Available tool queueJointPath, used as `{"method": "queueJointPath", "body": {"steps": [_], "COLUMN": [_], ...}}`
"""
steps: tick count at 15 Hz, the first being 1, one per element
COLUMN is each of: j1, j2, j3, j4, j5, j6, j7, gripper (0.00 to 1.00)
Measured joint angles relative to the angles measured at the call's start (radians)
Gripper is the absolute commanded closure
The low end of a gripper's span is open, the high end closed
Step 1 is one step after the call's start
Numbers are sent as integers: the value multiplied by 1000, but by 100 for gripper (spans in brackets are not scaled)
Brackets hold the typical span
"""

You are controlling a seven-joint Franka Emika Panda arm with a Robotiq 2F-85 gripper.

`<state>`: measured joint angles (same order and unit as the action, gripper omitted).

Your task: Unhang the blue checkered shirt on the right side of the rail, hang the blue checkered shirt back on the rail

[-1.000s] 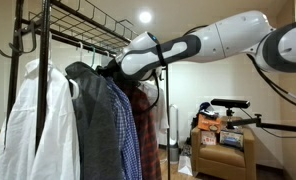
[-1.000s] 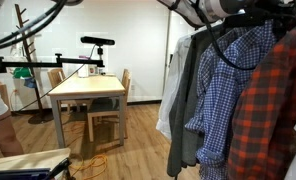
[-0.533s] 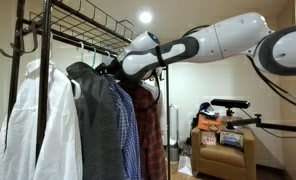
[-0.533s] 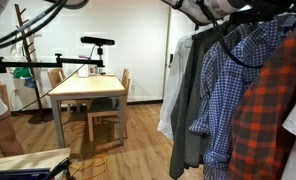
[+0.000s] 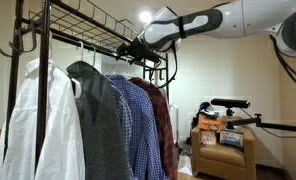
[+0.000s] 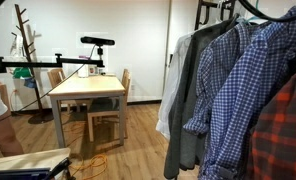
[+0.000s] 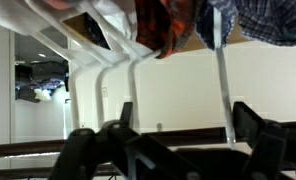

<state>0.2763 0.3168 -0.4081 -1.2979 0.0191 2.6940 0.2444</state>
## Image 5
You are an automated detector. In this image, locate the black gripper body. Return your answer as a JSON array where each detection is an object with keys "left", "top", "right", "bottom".
[{"left": 130, "top": 35, "right": 161, "bottom": 65}]

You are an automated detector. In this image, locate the blue large-check shirt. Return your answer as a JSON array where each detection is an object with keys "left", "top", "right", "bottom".
[{"left": 106, "top": 73, "right": 169, "bottom": 180}]

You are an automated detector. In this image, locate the red black plaid shirt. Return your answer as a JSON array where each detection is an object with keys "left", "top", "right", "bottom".
[{"left": 129, "top": 77, "right": 179, "bottom": 180}]

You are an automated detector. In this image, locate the white shirt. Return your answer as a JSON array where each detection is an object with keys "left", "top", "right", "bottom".
[{"left": 0, "top": 58, "right": 86, "bottom": 180}]

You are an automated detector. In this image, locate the teal plastic hanger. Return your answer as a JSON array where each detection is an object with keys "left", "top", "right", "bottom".
[{"left": 89, "top": 44, "right": 98, "bottom": 68}]

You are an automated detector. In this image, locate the round ceiling light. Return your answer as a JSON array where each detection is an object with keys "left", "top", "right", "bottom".
[{"left": 138, "top": 10, "right": 153, "bottom": 24}]

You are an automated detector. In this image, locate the white plastic hanger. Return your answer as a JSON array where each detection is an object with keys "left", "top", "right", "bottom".
[{"left": 70, "top": 40, "right": 86, "bottom": 100}]

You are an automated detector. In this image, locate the dark blue cap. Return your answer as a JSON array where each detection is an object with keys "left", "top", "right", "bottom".
[{"left": 197, "top": 101, "right": 220, "bottom": 118}]

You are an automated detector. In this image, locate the dark grey jacket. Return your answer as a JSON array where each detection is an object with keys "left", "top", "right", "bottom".
[{"left": 66, "top": 60, "right": 132, "bottom": 180}]

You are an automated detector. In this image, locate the black metal garment rack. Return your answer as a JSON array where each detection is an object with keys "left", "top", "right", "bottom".
[{"left": 0, "top": 0, "right": 172, "bottom": 172}]

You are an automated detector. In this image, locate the orange cardboard box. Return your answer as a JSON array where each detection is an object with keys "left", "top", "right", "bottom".
[{"left": 197, "top": 113, "right": 222, "bottom": 133}]

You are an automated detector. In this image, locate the white red small box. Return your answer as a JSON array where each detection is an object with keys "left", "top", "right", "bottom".
[{"left": 201, "top": 130, "right": 218, "bottom": 146}]

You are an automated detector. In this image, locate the white paper bag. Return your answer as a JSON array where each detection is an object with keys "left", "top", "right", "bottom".
[{"left": 177, "top": 154, "right": 194, "bottom": 177}]

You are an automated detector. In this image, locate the box with blue picture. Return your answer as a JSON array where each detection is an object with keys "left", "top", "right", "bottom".
[{"left": 219, "top": 129, "right": 245, "bottom": 149}]

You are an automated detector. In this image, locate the tan leather armchair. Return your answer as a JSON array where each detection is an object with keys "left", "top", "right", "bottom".
[{"left": 191, "top": 116, "right": 257, "bottom": 180}]

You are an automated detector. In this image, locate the black stereo camera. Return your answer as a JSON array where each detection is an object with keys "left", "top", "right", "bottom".
[{"left": 210, "top": 98, "right": 251, "bottom": 110}]

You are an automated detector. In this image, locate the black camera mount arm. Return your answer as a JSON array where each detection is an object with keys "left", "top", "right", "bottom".
[{"left": 225, "top": 108, "right": 296, "bottom": 134}]

